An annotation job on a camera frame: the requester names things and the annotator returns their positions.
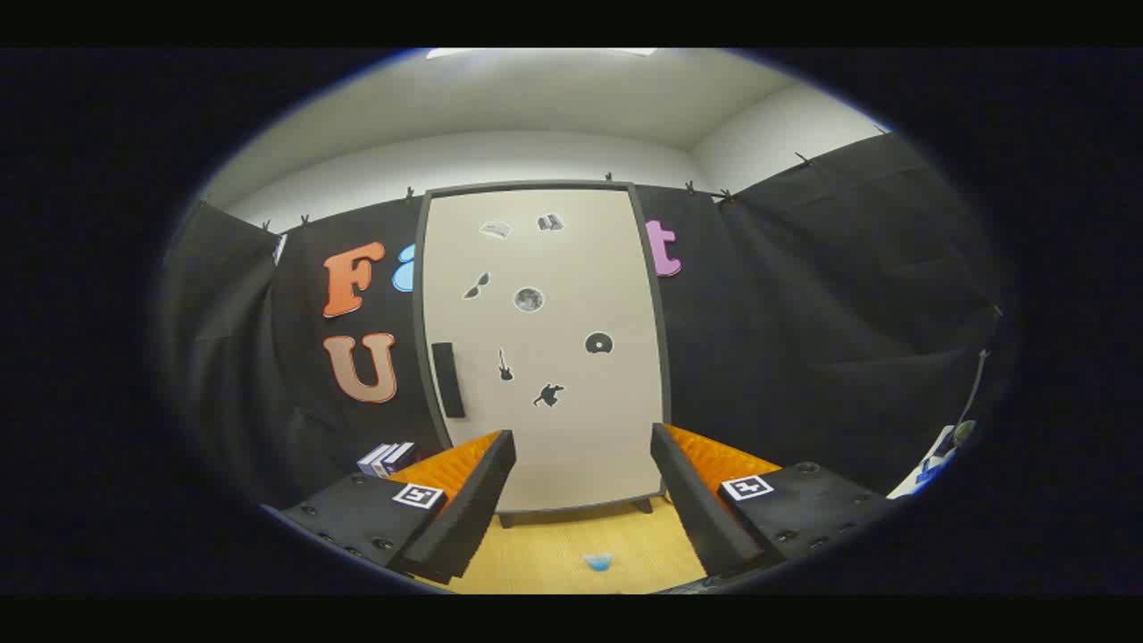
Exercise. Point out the grey cabinet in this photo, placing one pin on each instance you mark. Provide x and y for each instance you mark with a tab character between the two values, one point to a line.
666	357

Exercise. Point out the beige cabinet door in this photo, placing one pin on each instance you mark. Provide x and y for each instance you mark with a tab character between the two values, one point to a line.
554	429

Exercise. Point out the black backdrop cloth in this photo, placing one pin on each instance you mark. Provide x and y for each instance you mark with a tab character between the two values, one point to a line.
804	313

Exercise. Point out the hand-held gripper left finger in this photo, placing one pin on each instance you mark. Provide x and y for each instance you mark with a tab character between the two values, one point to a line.
464	513

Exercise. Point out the blue and white tube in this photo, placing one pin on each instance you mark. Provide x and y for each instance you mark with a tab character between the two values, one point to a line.
598	562

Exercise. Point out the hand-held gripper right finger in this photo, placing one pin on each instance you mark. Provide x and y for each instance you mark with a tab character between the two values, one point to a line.
701	509

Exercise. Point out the white and blue object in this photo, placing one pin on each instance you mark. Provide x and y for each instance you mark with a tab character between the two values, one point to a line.
929	469

